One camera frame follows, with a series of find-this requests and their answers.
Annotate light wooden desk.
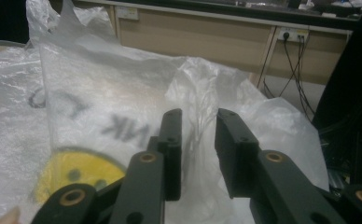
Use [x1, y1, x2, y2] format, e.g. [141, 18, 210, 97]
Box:
[49, 0, 362, 87]

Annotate clear plastic bag yellow face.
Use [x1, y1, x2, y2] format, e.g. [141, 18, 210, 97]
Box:
[0, 0, 331, 224]

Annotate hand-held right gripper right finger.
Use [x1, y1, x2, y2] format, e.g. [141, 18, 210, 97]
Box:
[215, 108, 339, 224]

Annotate white wall socket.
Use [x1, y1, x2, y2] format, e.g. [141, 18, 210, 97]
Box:
[276, 27, 310, 42]

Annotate white desk label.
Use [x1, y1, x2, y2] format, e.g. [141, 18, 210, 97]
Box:
[115, 5, 140, 21]

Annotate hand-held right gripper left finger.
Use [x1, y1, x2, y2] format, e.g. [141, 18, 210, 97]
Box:
[108, 108, 183, 224]

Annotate black desk cable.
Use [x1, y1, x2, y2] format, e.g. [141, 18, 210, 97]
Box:
[295, 35, 316, 120]
[261, 32, 295, 99]

